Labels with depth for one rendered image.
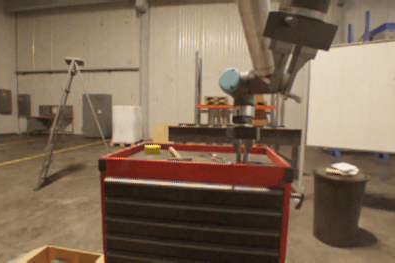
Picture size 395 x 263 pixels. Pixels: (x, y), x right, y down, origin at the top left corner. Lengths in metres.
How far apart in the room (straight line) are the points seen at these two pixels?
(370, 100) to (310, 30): 2.53
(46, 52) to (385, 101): 12.13
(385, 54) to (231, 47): 6.74
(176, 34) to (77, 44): 4.57
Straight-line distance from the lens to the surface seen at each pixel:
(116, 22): 10.70
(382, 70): 3.04
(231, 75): 0.80
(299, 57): 0.50
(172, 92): 9.07
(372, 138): 3.00
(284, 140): 3.97
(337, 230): 2.27
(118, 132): 7.49
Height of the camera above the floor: 1.12
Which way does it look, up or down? 5 degrees down
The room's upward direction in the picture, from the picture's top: 1 degrees clockwise
